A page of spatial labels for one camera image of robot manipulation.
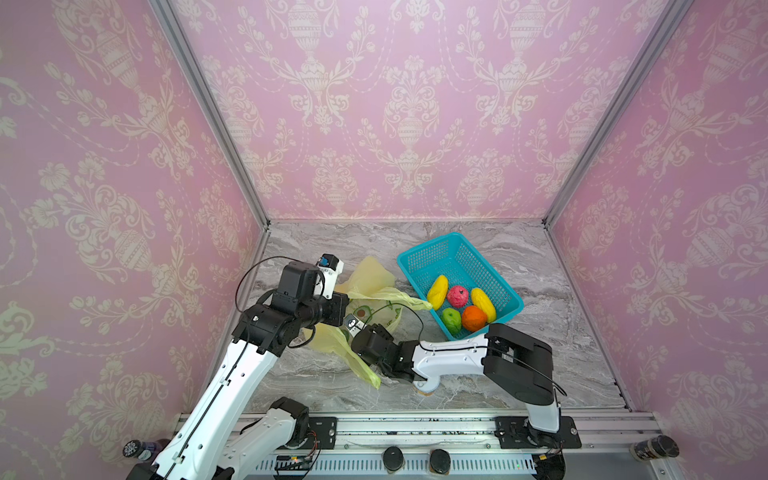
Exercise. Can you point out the purple bottle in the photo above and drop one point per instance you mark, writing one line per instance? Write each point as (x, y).
(144, 451)

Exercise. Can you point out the black round knob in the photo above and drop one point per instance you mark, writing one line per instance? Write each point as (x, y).
(393, 459)
(439, 462)

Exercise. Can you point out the teal plastic basket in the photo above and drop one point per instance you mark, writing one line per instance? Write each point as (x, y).
(454, 256)

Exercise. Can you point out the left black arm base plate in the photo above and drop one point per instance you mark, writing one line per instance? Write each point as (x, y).
(316, 432)

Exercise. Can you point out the yellow mango fruit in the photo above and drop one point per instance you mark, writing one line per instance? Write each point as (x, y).
(437, 293)

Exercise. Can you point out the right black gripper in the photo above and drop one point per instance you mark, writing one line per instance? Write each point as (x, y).
(366, 343)

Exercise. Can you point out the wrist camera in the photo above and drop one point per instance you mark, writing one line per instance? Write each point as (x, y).
(352, 325)
(330, 268)

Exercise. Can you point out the black round knob right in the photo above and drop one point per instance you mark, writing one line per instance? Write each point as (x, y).
(439, 462)

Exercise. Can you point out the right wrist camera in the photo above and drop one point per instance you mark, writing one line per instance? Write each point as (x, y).
(352, 325)

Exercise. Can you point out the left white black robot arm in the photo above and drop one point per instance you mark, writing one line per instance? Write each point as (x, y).
(204, 447)

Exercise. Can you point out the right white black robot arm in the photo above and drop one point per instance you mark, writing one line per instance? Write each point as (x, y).
(518, 363)

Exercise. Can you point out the dark bottle right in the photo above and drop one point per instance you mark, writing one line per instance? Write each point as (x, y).
(658, 447)

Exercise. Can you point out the orange fruit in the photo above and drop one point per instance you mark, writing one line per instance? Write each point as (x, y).
(473, 318)

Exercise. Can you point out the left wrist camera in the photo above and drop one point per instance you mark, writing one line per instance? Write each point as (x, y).
(330, 268)

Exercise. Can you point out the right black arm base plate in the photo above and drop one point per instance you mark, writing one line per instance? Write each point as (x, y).
(514, 432)

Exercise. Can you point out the yellow plastic bag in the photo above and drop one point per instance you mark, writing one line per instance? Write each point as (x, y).
(373, 299)

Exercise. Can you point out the black round knob left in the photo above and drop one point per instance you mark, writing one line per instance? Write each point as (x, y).
(393, 459)

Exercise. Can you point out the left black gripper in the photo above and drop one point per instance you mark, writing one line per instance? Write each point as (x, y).
(340, 302)

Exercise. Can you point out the aluminium front rail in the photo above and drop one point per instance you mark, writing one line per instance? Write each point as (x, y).
(474, 429)

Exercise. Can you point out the green apple fruit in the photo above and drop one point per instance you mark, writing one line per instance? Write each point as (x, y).
(452, 320)

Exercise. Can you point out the pink red fruit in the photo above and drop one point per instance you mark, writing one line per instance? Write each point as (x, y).
(458, 297)

